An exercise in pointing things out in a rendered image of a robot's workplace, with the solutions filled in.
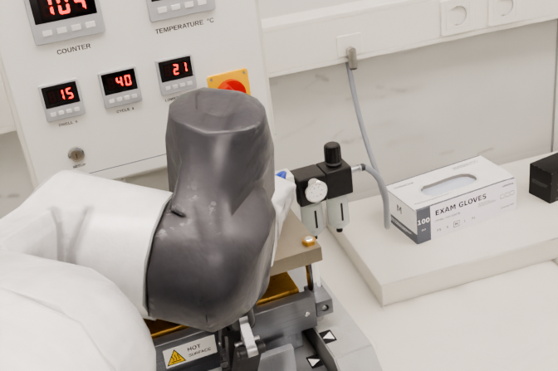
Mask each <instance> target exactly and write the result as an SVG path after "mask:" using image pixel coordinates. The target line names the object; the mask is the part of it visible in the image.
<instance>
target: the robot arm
mask: <svg viewBox="0 0 558 371"><path fill-rule="evenodd" d="M165 147H166V157H167V168H168V179H169V192H167V191H163V190H158V189H155V188H147V187H143V186H139V185H134V184H130V183H122V182H118V181H114V180H109V179H107V178H102V177H99V176H95V175H93V174H90V173H85V172H82V171H75V170H62V171H60V172H59V173H56V174H54V175H52V176H51V177H49V178H47V179H45V180H44V181H43V182H42V183H41V184H40V185H39V186H38V187H37V188H36V189H35V190H34V191H33V192H32V194H31V195H30V196H29V197H28V198H27V199H26V200H25V201H24V202H23V204H22V205H21V206H20V207H18V208H17V209H15V210H14V211H12V212H10V213H9V214H8V215H7V216H5V217H3V218H2V219H0V371H156V351H155V348H154V343H153V340H152V338H151V334H150V332H149V329H148V327H147V325H146V323H145V322H144V320H143V319H147V320H157V319H159V320H165V321H168V322H173V323H176V324H180V325H186V326H189V327H193V328H196V329H200V330H206V331H209V332H215V331H216V332H218V338H219V342H218V344H219V346H220V347H221V348H222V349H224V350H221V351H220V359H221V361H220V365H221V368H222V371H258V367H259V363H260V359H261V355H262V354H263V353H265V352H266V345H265V344H264V343H263V341H262V340H260V338H259V335H255V336H253V335H252V331H251V328H252V327H254V325H255V315H254V313H255V312H256V310H257V302H258V301H259V300H260V299H261V298H262V296H263V295H264V293H265V292H266V290H267V287H268V285H269V280H270V271H271V267H272V266H273V262H274V258H275V254H276V250H277V241H278V240H279V239H280V234H281V228H282V224H283V222H284V221H285V220H286V216H287V214H288V212H289V210H290V208H291V205H292V203H293V201H294V199H295V196H296V185H295V184H294V183H293V182H290V181H288V180H286V179H284V178H281V177H278V176H276V175H275V163H274V144H273V141H272V134H271V131H270V127H269V124H268V120H267V113H266V110H265V107H264V106H263V104H262V103H261V102H260V101H259V100H258V99H257V98H255V97H253V96H251V95H248V94H246V93H243V92H241V91H237V90H223V89H215V88H207V87H203V88H200V89H197V90H192V91H190V92H187V93H184V94H182V95H180V96H179V97H178V98H176V99H175V100H174V101H173V102H172V103H171V104H170V105H169V113H168V120H167V127H166V134H165Z"/></svg>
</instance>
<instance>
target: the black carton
mask: <svg viewBox="0 0 558 371"><path fill-rule="evenodd" d="M529 193H530V194H532V195H534V196H536V197H538V198H540V199H542V200H543V201H545V202H547V203H549V204H551V203H554V202H556V201H558V152H557V153H555V154H552V155H549V156H547V157H544V158H543V159H539V160H537V161H535V162H532V163H530V176H529Z"/></svg>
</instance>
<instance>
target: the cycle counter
mask: <svg viewBox="0 0 558 371"><path fill-rule="evenodd" d="M37 5H38V8H39V12H40V15H41V19H42V21H45V20H49V19H53V18H58V17H65V16H70V15H74V14H78V13H83V12H89V11H90V9H89V6H88V2H87V0H37Z"/></svg>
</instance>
